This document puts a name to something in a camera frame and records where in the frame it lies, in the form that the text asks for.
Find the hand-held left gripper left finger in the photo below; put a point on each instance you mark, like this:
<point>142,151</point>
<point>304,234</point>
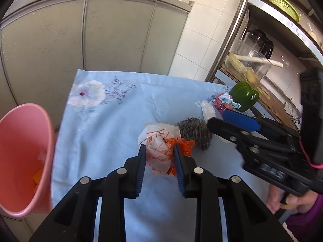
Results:
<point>141,171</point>

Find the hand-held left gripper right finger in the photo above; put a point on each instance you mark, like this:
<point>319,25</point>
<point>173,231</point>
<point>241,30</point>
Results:
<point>179,171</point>

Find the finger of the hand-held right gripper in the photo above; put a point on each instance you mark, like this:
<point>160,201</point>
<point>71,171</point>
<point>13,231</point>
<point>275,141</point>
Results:
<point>224,129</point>
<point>242,121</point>

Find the steel wool scrubber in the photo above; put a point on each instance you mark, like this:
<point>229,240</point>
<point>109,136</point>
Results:
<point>195,133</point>

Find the orange and white wrapper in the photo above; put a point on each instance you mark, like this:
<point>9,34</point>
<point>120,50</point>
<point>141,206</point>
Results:
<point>159,146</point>

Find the pink plastic bin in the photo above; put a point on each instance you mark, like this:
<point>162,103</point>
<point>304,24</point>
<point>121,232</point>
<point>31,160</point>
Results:
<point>20,143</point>

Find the person's right forearm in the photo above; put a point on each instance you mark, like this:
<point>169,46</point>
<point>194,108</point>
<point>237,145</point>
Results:
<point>307,221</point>

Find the person's right hand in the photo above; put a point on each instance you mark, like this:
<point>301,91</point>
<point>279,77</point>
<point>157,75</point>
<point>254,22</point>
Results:
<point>295,203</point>

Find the white sponge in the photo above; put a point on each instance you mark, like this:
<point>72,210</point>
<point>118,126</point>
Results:
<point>208,109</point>

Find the colourful crumpled wrapper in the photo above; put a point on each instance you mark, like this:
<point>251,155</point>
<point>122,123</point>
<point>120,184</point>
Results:
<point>222,102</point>

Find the green bell pepper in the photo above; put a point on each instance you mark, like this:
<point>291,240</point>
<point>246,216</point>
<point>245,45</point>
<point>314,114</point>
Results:
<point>243,93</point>

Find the light blue floral tablecloth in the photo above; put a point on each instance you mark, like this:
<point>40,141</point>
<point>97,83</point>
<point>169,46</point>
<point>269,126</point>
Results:
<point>113,136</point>

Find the yellow potato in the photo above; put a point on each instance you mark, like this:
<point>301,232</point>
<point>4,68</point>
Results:
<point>252,77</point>

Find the pale corn cob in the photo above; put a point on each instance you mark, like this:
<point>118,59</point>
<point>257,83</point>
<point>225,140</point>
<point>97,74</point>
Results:
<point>234,61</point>

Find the white daikon radish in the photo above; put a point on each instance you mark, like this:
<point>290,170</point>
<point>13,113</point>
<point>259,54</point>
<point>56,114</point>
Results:
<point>272,62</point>

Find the clear plastic container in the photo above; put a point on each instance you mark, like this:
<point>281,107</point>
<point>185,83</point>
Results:
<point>248,50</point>

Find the black blender jug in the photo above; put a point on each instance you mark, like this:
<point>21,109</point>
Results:
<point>262,42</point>

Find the metal shelf rack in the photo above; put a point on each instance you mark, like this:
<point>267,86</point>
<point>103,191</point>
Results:
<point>234,30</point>

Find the green plastic basket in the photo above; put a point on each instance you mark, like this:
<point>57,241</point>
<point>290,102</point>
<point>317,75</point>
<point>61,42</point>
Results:
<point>282,5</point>

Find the grey kitchen cabinet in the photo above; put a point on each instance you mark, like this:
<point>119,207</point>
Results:
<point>113,30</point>

